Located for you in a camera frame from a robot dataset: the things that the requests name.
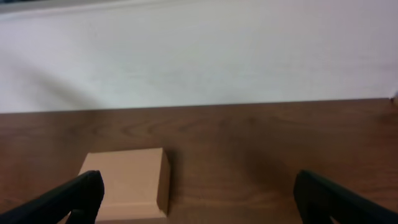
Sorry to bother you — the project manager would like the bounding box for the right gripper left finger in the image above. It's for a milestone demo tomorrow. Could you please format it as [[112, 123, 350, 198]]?
[[1, 170, 104, 224]]

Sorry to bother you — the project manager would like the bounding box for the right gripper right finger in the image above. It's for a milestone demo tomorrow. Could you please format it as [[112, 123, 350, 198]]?
[[294, 170, 397, 224]]

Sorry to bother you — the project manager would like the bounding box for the cardboard box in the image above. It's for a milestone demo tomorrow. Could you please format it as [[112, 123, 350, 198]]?
[[68, 147, 171, 223]]

